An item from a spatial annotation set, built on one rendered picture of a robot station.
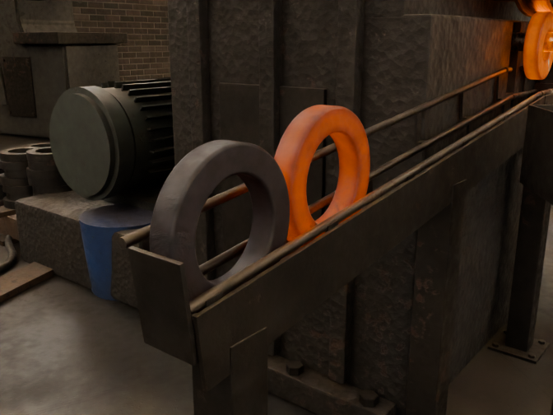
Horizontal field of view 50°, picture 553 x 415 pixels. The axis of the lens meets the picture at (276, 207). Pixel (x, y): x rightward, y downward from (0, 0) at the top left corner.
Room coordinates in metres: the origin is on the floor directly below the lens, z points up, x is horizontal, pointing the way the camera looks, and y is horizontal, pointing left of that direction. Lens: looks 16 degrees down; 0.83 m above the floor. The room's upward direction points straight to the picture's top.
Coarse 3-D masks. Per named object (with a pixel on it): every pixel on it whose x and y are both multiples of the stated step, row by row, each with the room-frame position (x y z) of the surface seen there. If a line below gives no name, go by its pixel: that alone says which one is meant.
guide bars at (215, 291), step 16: (512, 112) 1.20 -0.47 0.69; (480, 128) 1.07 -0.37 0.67; (464, 144) 1.01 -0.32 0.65; (432, 160) 0.91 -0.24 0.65; (400, 176) 0.83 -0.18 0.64; (384, 192) 0.79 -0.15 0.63; (352, 208) 0.73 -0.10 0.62; (320, 224) 0.68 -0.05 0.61; (336, 224) 0.69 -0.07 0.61; (304, 240) 0.64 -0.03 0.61; (272, 256) 0.60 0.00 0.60; (240, 272) 0.57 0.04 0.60; (256, 272) 0.58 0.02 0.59; (224, 288) 0.54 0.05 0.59; (192, 304) 0.51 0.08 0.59; (208, 304) 0.52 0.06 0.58
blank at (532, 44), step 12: (540, 12) 1.43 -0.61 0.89; (528, 24) 1.41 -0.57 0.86; (540, 24) 1.39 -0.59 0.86; (552, 24) 1.45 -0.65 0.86; (528, 36) 1.39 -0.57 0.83; (540, 36) 1.38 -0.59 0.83; (528, 48) 1.39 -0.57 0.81; (540, 48) 1.39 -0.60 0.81; (528, 60) 1.39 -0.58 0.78; (540, 60) 1.40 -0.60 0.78; (552, 60) 1.49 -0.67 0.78; (528, 72) 1.41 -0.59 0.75; (540, 72) 1.41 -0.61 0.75
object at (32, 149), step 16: (32, 144) 2.84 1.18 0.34; (48, 144) 2.86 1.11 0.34; (0, 160) 2.45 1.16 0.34; (16, 160) 2.40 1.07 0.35; (32, 160) 2.24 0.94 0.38; (48, 160) 2.23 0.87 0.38; (0, 176) 2.43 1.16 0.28; (16, 176) 2.40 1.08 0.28; (32, 176) 2.24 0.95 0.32; (48, 176) 2.23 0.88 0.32; (0, 192) 2.55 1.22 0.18; (16, 192) 2.39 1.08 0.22; (32, 192) 2.41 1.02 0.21; (48, 192) 2.25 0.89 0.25; (0, 208) 2.40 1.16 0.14; (0, 224) 2.44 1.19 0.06; (16, 224) 2.23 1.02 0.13; (0, 240) 2.34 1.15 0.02; (16, 240) 2.38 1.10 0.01
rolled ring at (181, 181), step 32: (192, 160) 0.56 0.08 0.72; (224, 160) 0.57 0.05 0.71; (256, 160) 0.61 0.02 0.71; (160, 192) 0.54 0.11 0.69; (192, 192) 0.53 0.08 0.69; (256, 192) 0.63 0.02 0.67; (160, 224) 0.52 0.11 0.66; (192, 224) 0.53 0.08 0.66; (256, 224) 0.64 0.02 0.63; (288, 224) 0.65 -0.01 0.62; (192, 256) 0.53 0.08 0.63; (256, 256) 0.62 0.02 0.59; (192, 288) 0.53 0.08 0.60
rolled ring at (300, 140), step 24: (312, 120) 0.69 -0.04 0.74; (336, 120) 0.72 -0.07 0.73; (288, 144) 0.68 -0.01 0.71; (312, 144) 0.69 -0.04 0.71; (336, 144) 0.78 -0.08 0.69; (360, 144) 0.77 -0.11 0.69; (288, 168) 0.66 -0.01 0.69; (360, 168) 0.78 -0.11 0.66; (288, 192) 0.66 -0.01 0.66; (336, 192) 0.78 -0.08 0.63; (360, 192) 0.78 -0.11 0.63; (288, 240) 0.70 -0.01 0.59
